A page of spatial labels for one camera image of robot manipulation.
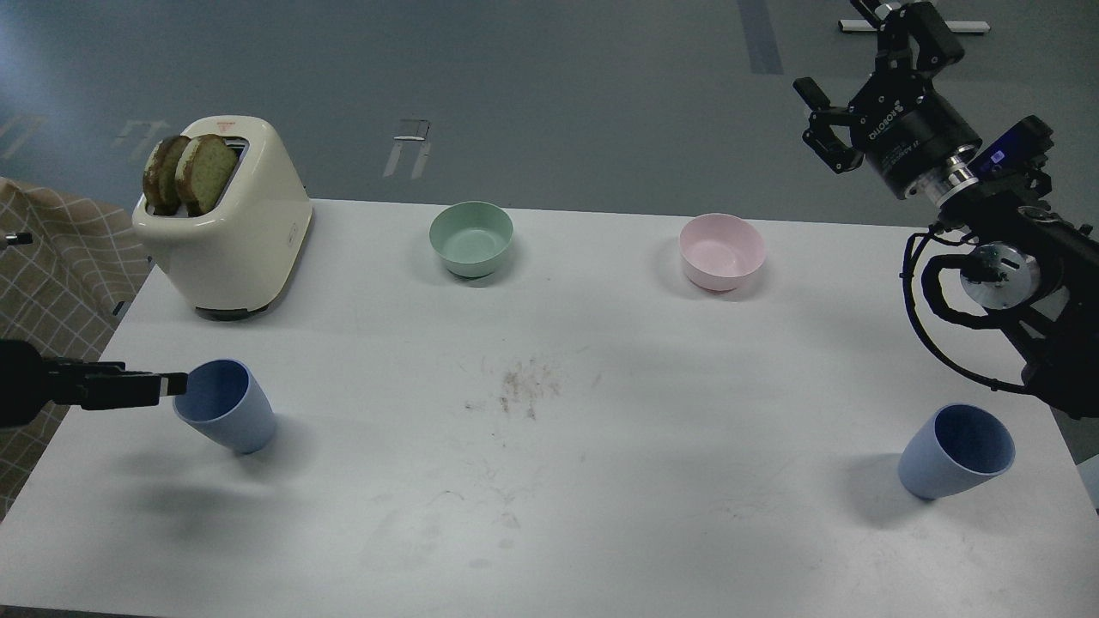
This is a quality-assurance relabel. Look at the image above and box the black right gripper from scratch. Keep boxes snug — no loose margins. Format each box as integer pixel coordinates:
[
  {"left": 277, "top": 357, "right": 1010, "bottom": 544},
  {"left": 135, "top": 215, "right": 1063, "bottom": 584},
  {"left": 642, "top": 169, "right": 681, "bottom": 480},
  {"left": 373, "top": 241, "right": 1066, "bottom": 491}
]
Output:
[{"left": 792, "top": 1, "right": 983, "bottom": 200}]

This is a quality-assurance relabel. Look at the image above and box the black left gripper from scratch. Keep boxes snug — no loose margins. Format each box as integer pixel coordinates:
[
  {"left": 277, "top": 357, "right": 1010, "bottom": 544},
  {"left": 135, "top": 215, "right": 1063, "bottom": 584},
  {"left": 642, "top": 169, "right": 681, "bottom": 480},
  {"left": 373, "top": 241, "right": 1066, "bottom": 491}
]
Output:
[{"left": 44, "top": 357, "right": 189, "bottom": 410}]

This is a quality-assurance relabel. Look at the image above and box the blue cup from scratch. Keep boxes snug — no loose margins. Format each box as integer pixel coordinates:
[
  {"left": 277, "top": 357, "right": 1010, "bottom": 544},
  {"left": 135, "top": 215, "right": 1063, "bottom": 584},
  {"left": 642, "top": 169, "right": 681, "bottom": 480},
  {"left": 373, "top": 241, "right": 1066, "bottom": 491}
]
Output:
[
  {"left": 896, "top": 402, "right": 1017, "bottom": 500},
  {"left": 173, "top": 358, "right": 277, "bottom": 454}
]

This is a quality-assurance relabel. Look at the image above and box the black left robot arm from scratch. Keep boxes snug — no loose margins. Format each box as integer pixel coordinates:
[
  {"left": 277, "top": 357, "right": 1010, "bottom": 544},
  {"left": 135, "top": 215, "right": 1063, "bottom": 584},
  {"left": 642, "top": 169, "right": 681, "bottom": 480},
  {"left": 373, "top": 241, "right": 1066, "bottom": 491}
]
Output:
[{"left": 1, "top": 339, "right": 189, "bottom": 429}]

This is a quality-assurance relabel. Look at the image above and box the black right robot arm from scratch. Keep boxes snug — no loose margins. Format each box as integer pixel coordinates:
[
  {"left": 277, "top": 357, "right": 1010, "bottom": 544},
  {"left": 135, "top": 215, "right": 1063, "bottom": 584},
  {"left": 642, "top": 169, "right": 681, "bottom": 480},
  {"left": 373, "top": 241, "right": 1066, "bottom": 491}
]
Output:
[{"left": 793, "top": 1, "right": 1098, "bottom": 419}]

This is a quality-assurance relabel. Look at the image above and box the white floor stand bar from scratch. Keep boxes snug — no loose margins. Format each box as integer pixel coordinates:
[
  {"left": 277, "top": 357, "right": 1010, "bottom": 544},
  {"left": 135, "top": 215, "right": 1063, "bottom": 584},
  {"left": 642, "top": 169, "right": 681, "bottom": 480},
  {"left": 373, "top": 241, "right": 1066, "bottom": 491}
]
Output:
[{"left": 839, "top": 19, "right": 991, "bottom": 35}]

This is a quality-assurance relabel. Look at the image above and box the beige checkered cloth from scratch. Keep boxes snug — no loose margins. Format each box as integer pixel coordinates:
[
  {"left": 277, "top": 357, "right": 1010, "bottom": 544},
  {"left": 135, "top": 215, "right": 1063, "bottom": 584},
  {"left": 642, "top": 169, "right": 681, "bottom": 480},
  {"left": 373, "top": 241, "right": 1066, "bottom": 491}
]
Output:
[{"left": 0, "top": 178, "right": 155, "bottom": 520}]

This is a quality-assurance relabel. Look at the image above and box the cream toaster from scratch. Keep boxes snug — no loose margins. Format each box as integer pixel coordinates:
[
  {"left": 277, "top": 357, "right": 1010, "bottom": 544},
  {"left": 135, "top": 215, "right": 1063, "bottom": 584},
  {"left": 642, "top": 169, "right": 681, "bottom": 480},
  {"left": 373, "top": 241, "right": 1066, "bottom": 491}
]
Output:
[{"left": 132, "top": 115, "right": 313, "bottom": 319}]

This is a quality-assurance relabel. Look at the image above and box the toast slice left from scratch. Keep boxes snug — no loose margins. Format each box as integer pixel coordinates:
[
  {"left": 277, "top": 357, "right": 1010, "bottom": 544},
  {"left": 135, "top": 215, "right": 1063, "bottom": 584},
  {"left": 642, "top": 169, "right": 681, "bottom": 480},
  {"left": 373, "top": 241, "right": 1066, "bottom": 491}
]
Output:
[{"left": 142, "top": 136, "right": 190, "bottom": 216}]

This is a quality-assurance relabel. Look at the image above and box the toast slice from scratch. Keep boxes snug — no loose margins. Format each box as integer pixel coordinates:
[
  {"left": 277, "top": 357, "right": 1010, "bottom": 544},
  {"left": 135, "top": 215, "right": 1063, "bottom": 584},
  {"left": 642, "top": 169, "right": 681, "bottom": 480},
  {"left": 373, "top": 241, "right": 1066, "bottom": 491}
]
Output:
[
  {"left": 142, "top": 136, "right": 190, "bottom": 216},
  {"left": 175, "top": 134, "right": 237, "bottom": 216}
]

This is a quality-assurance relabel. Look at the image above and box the pink bowl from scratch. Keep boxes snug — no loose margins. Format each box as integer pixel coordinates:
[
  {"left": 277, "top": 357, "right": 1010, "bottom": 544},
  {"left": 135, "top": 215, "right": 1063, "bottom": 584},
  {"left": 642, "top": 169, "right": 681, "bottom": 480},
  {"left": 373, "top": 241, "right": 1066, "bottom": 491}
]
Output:
[{"left": 677, "top": 214, "right": 767, "bottom": 293}]

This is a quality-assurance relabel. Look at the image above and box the toast slice right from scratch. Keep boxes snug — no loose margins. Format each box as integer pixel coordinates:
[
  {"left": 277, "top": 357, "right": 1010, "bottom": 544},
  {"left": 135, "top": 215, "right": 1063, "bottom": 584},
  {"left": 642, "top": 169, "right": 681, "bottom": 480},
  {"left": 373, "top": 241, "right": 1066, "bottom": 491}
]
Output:
[{"left": 175, "top": 134, "right": 237, "bottom": 216}]

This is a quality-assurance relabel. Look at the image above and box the green bowl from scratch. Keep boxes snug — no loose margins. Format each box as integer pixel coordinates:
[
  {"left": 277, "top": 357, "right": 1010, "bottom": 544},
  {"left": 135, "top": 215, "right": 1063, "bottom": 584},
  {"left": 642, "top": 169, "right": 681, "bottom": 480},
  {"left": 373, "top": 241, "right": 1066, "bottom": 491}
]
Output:
[{"left": 428, "top": 201, "right": 515, "bottom": 279}]

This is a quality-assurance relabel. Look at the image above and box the metal floor bracket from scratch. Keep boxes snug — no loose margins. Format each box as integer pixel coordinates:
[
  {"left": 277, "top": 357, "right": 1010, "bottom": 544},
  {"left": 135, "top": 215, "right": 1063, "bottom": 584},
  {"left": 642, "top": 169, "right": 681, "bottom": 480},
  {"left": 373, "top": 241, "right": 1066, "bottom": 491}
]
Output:
[{"left": 381, "top": 118, "right": 433, "bottom": 180}]

